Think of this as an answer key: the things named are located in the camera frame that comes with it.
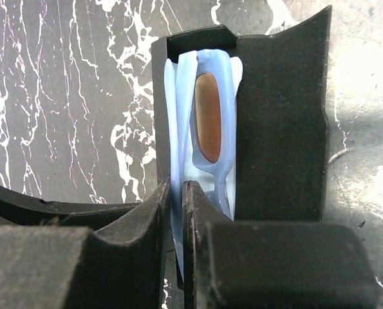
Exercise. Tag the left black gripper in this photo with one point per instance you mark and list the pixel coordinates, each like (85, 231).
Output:
(82, 255)

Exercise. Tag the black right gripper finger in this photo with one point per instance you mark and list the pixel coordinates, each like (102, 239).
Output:
(270, 264)

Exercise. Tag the black sunglasses case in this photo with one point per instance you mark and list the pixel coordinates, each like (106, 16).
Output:
(282, 128)

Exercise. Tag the blue sunglasses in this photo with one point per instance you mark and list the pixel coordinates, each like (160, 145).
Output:
(207, 122)

